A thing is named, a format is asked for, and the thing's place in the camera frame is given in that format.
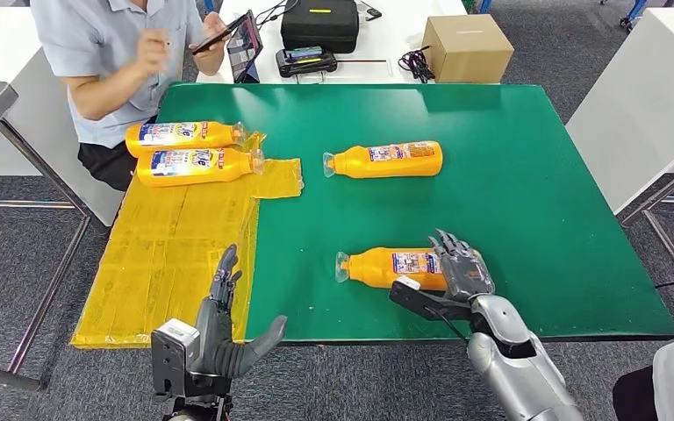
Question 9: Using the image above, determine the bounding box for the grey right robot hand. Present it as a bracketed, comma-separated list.
[427, 228, 496, 303]

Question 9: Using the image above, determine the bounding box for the person's left hand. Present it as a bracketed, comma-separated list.
[196, 11, 231, 56]

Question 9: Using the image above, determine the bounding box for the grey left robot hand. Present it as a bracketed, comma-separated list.
[188, 244, 288, 380]

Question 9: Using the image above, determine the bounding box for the person's right hand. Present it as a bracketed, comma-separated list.
[130, 29, 170, 80]

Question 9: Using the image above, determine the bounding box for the black smartphone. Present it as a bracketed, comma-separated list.
[190, 11, 249, 56]

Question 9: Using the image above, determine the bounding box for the orange detergent bottle clear cap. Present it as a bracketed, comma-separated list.
[125, 120, 248, 159]
[322, 140, 444, 180]
[136, 147, 266, 189]
[334, 246, 449, 292]

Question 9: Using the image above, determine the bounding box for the tablet computer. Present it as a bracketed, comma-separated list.
[226, 10, 265, 84]

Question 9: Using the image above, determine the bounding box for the black handheld controller with screen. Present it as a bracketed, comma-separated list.
[274, 46, 339, 79]

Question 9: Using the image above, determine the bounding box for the black carrying case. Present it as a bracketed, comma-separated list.
[280, 0, 360, 55]

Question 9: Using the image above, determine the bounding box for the yellow plastic sheet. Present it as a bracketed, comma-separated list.
[69, 132, 305, 350]

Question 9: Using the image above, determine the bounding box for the white table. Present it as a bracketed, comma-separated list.
[0, 6, 125, 228]
[197, 0, 470, 86]
[564, 6, 674, 318]

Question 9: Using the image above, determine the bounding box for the brown cardboard box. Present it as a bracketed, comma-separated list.
[421, 14, 515, 84]

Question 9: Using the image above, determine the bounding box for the blue cart leg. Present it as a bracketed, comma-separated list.
[619, 0, 649, 30]

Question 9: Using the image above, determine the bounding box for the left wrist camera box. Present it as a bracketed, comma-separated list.
[150, 318, 202, 402]

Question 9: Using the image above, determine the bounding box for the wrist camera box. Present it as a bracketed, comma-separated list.
[150, 318, 202, 402]
[388, 275, 472, 322]

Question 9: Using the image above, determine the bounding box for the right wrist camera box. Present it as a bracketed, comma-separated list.
[388, 275, 472, 322]

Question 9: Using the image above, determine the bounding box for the black cable bundle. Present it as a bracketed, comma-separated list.
[397, 46, 437, 84]

